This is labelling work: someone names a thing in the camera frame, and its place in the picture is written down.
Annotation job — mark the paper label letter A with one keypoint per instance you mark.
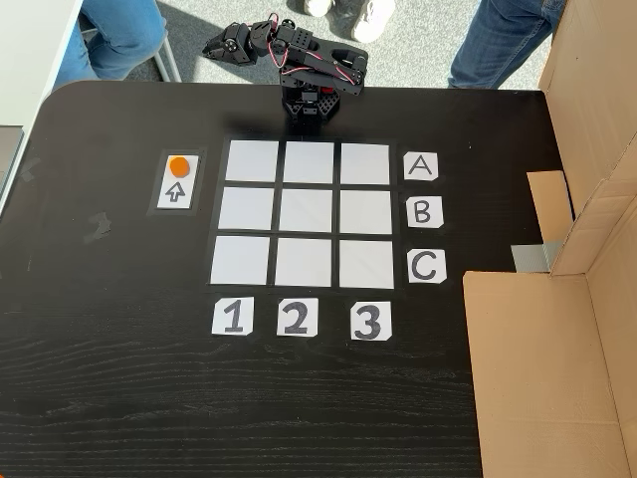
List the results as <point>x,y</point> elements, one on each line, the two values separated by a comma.
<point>420,166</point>

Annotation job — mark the paper label letter B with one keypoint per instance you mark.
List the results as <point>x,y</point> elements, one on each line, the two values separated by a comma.
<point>424,212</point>

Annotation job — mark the white arrow paper sheet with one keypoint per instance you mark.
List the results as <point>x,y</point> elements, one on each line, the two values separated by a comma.
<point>174,196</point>

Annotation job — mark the person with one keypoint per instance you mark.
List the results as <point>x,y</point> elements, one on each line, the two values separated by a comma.
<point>497,40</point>
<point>119,30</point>
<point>370,22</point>

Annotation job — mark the round orange token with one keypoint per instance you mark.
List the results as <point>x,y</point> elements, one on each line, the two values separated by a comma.
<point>179,167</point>

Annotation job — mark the white table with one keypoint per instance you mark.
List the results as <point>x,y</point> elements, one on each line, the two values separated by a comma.
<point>30,50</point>

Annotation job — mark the nine-square white grid sheet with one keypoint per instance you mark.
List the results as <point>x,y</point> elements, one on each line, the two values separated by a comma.
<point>305,211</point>

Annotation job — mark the paper label number 1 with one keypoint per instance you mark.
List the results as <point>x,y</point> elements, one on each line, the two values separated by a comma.
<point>232,317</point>

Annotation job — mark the brown cardboard panel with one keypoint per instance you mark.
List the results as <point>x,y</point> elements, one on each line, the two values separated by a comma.
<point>537,373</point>
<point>592,99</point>

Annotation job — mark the paper label number 2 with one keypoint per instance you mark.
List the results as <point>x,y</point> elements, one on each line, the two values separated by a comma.
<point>297,317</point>

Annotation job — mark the grey tape strip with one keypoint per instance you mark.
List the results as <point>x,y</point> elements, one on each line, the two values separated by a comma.
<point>530,259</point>

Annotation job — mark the paper label letter C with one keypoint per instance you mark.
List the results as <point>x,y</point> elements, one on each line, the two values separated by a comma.
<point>426,266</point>

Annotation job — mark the white metal chair leg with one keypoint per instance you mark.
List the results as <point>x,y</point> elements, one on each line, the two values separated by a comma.
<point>169,65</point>

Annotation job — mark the paper label number 3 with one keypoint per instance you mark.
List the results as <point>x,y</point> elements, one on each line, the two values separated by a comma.
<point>370,321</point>

